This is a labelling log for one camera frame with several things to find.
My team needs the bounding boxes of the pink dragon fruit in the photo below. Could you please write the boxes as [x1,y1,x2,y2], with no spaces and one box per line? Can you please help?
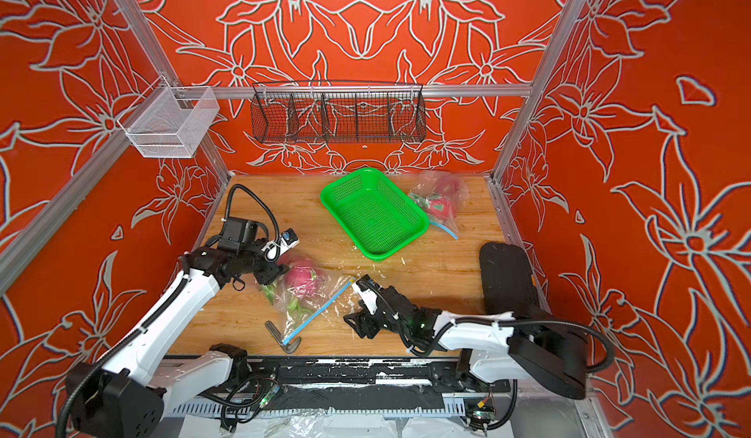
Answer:
[285,266,326,299]
[261,282,303,318]

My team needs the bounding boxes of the clear zip-top bag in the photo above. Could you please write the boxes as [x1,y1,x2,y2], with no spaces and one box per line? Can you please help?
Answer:
[260,252,356,354]
[408,170,469,240]

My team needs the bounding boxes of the green plastic perforated basket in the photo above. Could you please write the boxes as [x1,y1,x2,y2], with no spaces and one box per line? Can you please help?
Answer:
[320,167,429,261]

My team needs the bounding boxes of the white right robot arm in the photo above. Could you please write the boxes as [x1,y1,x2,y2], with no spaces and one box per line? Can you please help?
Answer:
[343,275,615,400]

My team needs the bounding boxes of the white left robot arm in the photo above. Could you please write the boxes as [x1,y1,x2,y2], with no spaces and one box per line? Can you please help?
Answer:
[55,213,299,437]

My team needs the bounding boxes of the dragon fruit in far bag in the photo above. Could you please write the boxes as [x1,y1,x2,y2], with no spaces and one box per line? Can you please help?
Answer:
[414,193,457,221]

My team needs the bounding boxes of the grey L-shaped metal tool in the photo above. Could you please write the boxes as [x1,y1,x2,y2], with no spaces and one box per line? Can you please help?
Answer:
[264,321,302,355]

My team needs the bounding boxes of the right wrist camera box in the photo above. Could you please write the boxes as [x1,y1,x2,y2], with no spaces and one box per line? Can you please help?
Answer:
[357,289,379,315]

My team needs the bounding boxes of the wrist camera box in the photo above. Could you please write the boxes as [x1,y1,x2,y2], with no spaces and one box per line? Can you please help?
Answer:
[357,289,379,315]
[261,229,299,262]

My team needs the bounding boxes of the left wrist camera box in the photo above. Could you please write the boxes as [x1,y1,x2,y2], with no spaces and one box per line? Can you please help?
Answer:
[261,229,299,262]

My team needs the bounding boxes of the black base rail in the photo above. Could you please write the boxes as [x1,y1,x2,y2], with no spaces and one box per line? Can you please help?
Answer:
[198,355,512,396]

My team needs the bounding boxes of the black wire wall basket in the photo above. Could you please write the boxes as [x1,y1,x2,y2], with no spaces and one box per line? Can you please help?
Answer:
[250,81,428,145]

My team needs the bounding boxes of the clear acrylic wall bin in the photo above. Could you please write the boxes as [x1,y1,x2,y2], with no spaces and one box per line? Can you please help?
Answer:
[119,86,219,158]

